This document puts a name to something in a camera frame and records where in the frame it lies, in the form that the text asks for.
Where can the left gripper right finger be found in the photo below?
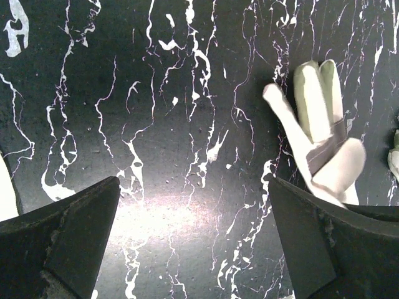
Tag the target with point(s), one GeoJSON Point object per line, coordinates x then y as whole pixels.
{"type": "Point", "coordinates": [335, 252]}

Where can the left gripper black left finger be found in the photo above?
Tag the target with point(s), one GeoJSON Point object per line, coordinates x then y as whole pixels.
{"type": "Point", "coordinates": [56, 251]}

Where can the white grey glove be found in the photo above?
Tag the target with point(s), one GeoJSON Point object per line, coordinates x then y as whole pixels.
{"type": "Point", "coordinates": [329, 161]}
{"type": "Point", "coordinates": [393, 156]}

